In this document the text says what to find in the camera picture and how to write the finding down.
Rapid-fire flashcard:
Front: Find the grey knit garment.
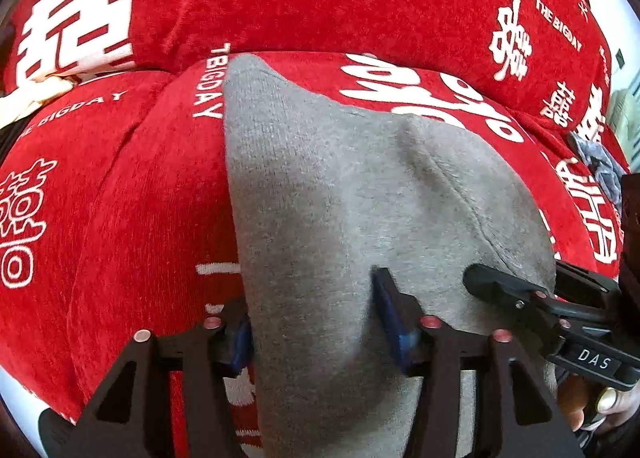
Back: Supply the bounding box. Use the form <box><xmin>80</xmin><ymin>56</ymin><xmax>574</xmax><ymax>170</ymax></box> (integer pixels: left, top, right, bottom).
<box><xmin>224</xmin><ymin>54</ymin><xmax>555</xmax><ymax>457</ymax></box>

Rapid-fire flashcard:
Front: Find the right hand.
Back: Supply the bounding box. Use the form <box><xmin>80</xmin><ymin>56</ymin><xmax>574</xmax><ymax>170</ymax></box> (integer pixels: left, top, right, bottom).
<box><xmin>556</xmin><ymin>374</ymin><xmax>639</xmax><ymax>433</ymax></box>

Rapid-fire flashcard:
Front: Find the grey blue crumpled cloth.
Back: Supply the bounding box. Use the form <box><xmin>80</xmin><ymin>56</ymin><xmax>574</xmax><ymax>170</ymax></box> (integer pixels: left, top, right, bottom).
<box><xmin>567</xmin><ymin>132</ymin><xmax>627</xmax><ymax>213</ymax></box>

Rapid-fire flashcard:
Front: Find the red wedding quilt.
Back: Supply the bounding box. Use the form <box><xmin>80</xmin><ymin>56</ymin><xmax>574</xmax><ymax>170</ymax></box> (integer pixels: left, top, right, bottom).
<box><xmin>0</xmin><ymin>50</ymin><xmax>632</xmax><ymax>458</ymax></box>

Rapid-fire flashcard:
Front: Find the red folded wedding blanket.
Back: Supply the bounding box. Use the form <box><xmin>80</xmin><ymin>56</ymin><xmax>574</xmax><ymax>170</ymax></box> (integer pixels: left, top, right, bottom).
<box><xmin>3</xmin><ymin>0</ymin><xmax>611</xmax><ymax>126</ymax></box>

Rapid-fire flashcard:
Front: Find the cream cloth item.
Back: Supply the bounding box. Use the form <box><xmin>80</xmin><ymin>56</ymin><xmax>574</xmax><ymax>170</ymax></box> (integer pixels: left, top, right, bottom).
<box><xmin>0</xmin><ymin>77</ymin><xmax>75</xmax><ymax>128</ymax></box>

